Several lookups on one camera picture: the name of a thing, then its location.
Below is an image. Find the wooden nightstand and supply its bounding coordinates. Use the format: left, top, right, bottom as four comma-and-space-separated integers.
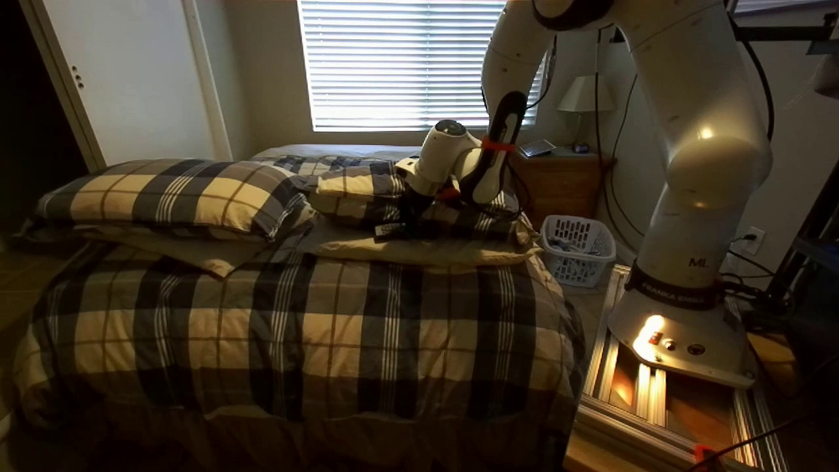
510, 149, 614, 231

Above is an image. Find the white closet door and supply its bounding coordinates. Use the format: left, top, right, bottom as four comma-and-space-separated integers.
18, 0, 233, 172

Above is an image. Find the plaid comforter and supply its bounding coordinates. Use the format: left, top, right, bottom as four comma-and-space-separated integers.
12, 240, 588, 454

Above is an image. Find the dark stand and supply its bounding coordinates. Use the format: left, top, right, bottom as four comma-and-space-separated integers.
766, 157, 839, 309

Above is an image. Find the black cable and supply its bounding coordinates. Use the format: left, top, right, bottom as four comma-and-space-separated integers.
593, 26, 648, 239

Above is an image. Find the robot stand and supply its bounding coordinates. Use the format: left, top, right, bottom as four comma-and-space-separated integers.
565, 262, 795, 472

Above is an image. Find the window with white blinds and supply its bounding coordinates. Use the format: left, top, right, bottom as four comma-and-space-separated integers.
297, 0, 546, 132

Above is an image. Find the table lamp with white shade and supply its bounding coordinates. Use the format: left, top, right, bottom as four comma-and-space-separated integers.
557, 73, 617, 153

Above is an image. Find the white laundry basket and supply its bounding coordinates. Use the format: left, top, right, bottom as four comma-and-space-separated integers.
539, 214, 617, 288

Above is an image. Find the plaid pillow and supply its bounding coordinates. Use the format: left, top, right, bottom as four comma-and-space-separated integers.
308, 156, 527, 242
35, 159, 317, 241

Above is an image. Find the flat grey tablet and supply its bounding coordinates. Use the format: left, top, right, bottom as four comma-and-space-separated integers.
520, 138, 558, 159

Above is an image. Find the cream pillow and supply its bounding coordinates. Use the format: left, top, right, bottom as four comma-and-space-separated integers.
298, 215, 545, 267
18, 222, 310, 278

